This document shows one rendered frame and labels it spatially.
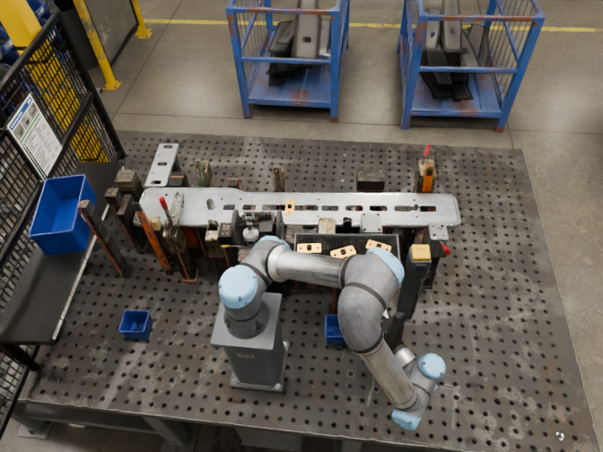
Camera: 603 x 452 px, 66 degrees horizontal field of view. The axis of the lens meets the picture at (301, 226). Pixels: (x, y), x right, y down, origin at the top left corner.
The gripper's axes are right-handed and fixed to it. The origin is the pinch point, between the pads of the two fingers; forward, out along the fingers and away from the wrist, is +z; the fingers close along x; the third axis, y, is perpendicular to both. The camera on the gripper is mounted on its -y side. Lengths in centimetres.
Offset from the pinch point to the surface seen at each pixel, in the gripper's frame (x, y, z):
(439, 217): 51, -19, 14
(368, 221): 20.2, -10.3, 25.1
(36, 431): -56, 177, 64
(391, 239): 14.9, -15.5, 11.6
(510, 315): 70, -4, -31
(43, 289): -67, 64, 74
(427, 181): 57, -24, 30
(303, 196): 23, 7, 56
